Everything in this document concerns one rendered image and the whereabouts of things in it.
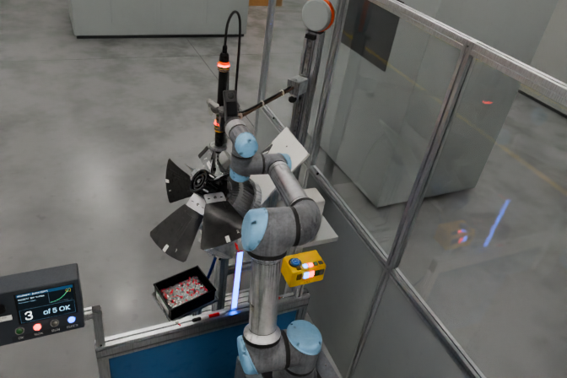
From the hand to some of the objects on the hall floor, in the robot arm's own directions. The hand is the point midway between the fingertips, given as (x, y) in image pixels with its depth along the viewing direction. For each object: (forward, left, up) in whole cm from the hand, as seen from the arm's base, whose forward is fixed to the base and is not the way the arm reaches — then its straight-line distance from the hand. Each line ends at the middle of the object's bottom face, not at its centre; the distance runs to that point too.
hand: (219, 98), depth 181 cm
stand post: (+14, -14, -166) cm, 167 cm away
